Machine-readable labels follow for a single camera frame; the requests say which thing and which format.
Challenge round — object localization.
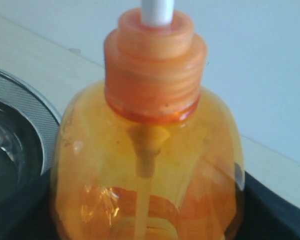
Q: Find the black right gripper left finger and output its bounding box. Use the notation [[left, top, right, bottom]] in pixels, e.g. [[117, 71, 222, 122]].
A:
[[0, 170, 51, 240]]

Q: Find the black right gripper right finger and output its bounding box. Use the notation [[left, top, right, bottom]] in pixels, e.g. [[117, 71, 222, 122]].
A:
[[237, 172, 300, 240]]

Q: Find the orange pump soap bottle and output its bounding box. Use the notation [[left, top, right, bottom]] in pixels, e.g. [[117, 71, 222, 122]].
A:
[[50, 0, 245, 240]]

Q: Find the small stainless steel bowl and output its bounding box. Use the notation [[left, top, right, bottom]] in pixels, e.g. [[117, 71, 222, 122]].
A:
[[0, 97, 45, 208]]

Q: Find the large steel mesh strainer bowl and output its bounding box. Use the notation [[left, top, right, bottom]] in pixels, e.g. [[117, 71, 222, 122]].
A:
[[0, 69, 61, 173]]

